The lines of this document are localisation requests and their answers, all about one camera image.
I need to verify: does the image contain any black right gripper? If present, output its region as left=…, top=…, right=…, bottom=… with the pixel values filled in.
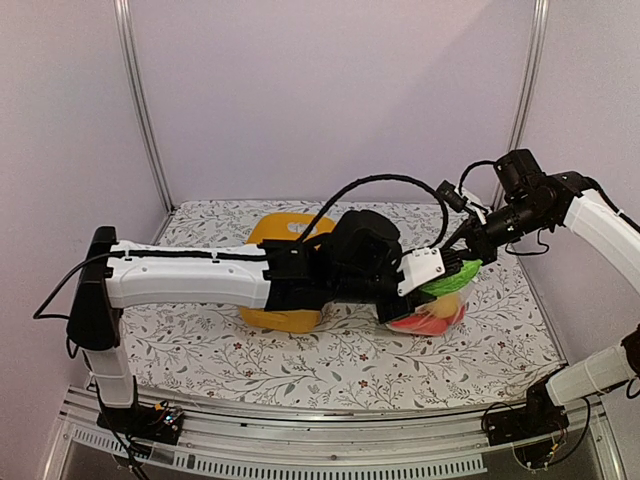
left=443, top=197, right=550, bottom=266

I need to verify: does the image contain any red toy chili pepper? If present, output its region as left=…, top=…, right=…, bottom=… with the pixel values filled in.
left=389, top=315, right=449, bottom=336

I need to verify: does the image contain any clear zip top bag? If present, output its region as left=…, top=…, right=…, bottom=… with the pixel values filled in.
left=387, top=260, right=483, bottom=336

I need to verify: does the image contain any yellow toy lemon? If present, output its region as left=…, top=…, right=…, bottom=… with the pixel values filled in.
left=429, top=293, right=461, bottom=319

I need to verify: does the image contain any green toy cucumber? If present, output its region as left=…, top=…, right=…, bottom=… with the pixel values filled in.
left=420, top=260, right=483, bottom=297

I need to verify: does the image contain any red toy tomato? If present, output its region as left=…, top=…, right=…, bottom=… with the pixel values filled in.
left=449, top=305, right=467, bottom=325

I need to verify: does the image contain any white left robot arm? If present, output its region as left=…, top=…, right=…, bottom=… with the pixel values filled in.
left=67, top=210, right=444, bottom=434

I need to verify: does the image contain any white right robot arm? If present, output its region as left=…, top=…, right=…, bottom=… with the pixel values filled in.
left=444, top=149, right=639, bottom=436

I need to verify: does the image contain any yellow plastic basket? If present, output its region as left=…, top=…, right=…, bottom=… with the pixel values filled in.
left=238, top=212, right=322, bottom=334

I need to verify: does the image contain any floral tablecloth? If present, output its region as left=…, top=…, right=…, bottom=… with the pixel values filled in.
left=97, top=199, right=564, bottom=412

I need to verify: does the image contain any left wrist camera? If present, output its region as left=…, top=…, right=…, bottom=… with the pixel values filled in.
left=397, top=247, right=465, bottom=296

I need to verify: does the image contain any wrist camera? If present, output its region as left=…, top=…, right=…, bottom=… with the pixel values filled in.
left=397, top=247, right=465, bottom=296
left=437, top=180, right=490, bottom=224

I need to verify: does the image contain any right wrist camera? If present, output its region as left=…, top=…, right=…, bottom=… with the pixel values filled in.
left=437, top=180, right=490, bottom=224

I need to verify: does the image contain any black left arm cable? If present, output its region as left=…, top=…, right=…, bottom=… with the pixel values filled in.
left=294, top=173, right=450, bottom=251

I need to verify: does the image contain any right aluminium frame post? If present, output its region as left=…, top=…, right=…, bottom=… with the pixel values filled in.
left=507, top=0, right=550, bottom=151

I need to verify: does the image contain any aluminium frame post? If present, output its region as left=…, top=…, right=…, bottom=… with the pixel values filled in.
left=507, top=0, right=550, bottom=151
left=113, top=0, right=175, bottom=214

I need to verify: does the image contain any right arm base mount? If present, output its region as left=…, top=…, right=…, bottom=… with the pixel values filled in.
left=481, top=377, right=569, bottom=469

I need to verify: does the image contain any front aluminium rail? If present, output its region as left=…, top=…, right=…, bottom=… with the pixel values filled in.
left=42, top=387, right=626, bottom=480

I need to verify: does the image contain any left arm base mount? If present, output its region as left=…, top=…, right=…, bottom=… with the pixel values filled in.
left=96, top=377, right=184, bottom=446

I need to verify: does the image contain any left aluminium frame post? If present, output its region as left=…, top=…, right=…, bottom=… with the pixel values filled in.
left=113, top=0, right=175, bottom=214

